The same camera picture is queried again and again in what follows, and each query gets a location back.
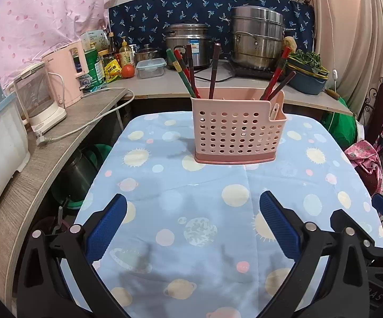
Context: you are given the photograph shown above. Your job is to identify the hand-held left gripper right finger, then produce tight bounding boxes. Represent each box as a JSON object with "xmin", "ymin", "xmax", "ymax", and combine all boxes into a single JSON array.
[{"xmin": 259, "ymin": 190, "xmax": 377, "ymax": 318}]

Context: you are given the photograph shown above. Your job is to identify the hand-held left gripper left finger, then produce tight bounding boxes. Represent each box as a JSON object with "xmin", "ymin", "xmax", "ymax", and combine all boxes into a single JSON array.
[{"xmin": 17, "ymin": 193, "xmax": 129, "ymax": 318}]

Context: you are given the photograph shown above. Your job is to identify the pink perforated utensil basket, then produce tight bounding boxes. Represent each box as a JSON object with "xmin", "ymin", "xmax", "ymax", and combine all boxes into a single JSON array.
[{"xmin": 191, "ymin": 87, "xmax": 287, "ymax": 165}]

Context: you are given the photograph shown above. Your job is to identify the dark maroon chopstick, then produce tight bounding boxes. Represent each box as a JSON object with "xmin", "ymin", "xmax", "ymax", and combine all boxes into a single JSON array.
[
  {"xmin": 185, "ymin": 44, "xmax": 197, "ymax": 90},
  {"xmin": 273, "ymin": 70, "xmax": 297, "ymax": 101},
  {"xmin": 208, "ymin": 42, "xmax": 221, "ymax": 100}
]

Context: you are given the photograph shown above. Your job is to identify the green and red chopsticks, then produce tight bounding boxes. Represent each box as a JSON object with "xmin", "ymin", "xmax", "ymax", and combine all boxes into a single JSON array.
[{"xmin": 166, "ymin": 48, "xmax": 199, "ymax": 99}]

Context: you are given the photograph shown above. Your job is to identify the slim red chopstick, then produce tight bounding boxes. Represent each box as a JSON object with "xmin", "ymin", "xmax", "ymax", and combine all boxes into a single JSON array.
[{"xmin": 173, "ymin": 50, "xmax": 201, "ymax": 99}]

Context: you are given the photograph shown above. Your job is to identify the pink patterned cloth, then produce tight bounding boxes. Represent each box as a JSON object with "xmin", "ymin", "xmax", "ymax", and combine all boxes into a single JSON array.
[{"xmin": 344, "ymin": 139, "xmax": 383, "ymax": 199}]

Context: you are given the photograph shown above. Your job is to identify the steel kettle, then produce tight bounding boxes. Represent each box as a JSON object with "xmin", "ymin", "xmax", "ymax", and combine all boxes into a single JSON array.
[{"xmin": 57, "ymin": 149, "xmax": 99, "ymax": 202}]

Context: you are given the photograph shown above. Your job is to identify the green plastic basin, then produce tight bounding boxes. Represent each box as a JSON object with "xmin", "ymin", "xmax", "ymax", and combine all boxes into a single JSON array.
[{"xmin": 51, "ymin": 142, "xmax": 113, "ymax": 210}]

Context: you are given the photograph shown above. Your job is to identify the blue planet print tablecloth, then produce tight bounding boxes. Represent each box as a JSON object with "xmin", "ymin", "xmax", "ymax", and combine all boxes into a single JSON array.
[{"xmin": 61, "ymin": 111, "xmax": 383, "ymax": 318}]

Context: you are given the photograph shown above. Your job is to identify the green cloth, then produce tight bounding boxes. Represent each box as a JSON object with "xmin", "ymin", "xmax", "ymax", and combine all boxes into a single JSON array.
[{"xmin": 320, "ymin": 98, "xmax": 358, "ymax": 149}]

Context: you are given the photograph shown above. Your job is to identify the dark metal chair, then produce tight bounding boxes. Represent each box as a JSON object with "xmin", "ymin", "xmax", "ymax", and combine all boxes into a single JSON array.
[{"xmin": 364, "ymin": 83, "xmax": 383, "ymax": 146}]

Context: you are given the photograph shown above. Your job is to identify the blue plastic basin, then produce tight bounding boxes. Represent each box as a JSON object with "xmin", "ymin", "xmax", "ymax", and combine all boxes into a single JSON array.
[{"xmin": 289, "ymin": 69, "xmax": 328, "ymax": 95}]

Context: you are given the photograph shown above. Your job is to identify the white clear electric kettle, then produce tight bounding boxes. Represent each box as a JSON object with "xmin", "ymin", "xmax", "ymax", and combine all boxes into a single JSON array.
[{"xmin": 6, "ymin": 61, "xmax": 68, "ymax": 136}]

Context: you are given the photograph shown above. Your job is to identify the blue basin with greens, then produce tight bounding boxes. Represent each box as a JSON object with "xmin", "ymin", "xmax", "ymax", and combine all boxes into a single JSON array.
[{"xmin": 286, "ymin": 56, "xmax": 330, "ymax": 81}]

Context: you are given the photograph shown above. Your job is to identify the yellow snack packet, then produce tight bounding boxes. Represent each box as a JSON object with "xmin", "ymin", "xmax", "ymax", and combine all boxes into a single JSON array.
[{"xmin": 104, "ymin": 61, "xmax": 122, "ymax": 83}]

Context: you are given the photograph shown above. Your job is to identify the green tin can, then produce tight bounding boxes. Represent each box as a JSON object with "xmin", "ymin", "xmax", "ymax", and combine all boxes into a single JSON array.
[{"xmin": 84, "ymin": 48, "xmax": 108, "ymax": 93}]

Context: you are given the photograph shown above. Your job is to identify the black induction cooker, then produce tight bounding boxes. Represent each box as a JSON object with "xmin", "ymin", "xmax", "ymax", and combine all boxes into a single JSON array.
[{"xmin": 228, "ymin": 58, "xmax": 291, "ymax": 80}]

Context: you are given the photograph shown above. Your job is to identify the pink kitchen appliance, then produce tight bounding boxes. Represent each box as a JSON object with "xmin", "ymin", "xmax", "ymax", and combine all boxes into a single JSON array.
[{"xmin": 41, "ymin": 40, "xmax": 91, "ymax": 108}]

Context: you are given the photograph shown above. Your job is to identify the clear food container blue lid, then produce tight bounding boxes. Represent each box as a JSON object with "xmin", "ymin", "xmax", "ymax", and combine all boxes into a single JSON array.
[{"xmin": 136, "ymin": 58, "xmax": 167, "ymax": 79}]

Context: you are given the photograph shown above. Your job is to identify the leafy green vegetables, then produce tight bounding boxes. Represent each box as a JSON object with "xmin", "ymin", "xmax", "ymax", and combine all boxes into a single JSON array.
[{"xmin": 289, "ymin": 50, "xmax": 323, "ymax": 70}]

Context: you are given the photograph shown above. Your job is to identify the yellow oil bottle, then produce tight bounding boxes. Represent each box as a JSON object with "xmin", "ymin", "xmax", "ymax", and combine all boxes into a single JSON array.
[{"xmin": 119, "ymin": 36, "xmax": 136, "ymax": 68}]

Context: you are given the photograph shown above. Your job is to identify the small lidded steel pot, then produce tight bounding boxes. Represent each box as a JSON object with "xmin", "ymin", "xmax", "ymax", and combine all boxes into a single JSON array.
[{"xmin": 135, "ymin": 44, "xmax": 161, "ymax": 63}]

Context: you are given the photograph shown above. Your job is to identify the beige curtain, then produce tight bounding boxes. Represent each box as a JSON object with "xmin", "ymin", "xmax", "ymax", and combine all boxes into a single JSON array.
[{"xmin": 311, "ymin": 0, "xmax": 383, "ymax": 113}]

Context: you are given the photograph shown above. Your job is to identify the yellow loofah sponge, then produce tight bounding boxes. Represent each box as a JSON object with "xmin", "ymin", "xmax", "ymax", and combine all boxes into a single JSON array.
[{"xmin": 282, "ymin": 36, "xmax": 298, "ymax": 52}]

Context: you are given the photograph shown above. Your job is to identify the white carton box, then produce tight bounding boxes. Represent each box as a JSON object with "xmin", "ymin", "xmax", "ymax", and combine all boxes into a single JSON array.
[{"xmin": 80, "ymin": 30, "xmax": 109, "ymax": 52}]

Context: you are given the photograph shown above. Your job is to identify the large steel steamer pot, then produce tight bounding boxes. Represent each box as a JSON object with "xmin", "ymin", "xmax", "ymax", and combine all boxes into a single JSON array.
[{"xmin": 229, "ymin": 6, "xmax": 285, "ymax": 71}]

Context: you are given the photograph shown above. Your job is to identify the steel rice cooker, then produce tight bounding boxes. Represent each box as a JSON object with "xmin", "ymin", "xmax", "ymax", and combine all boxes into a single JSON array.
[{"xmin": 164, "ymin": 23, "xmax": 213, "ymax": 71}]

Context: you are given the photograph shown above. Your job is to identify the pink spotted curtain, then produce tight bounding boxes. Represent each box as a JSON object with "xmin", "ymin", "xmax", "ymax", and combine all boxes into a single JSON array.
[{"xmin": 0, "ymin": 0, "xmax": 127, "ymax": 83}]

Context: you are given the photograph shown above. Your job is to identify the navy leaf print cloth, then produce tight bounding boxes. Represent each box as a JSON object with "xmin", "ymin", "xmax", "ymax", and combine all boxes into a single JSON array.
[{"xmin": 107, "ymin": 0, "xmax": 316, "ymax": 62}]

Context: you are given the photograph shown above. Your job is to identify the white power cord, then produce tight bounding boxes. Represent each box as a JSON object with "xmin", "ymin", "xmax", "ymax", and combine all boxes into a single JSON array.
[{"xmin": 36, "ymin": 88, "xmax": 136, "ymax": 146}]

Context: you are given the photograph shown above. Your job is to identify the white cord with switch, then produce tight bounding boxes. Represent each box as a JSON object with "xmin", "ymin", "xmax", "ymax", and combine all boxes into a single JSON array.
[{"xmin": 324, "ymin": 0, "xmax": 340, "ymax": 93}]

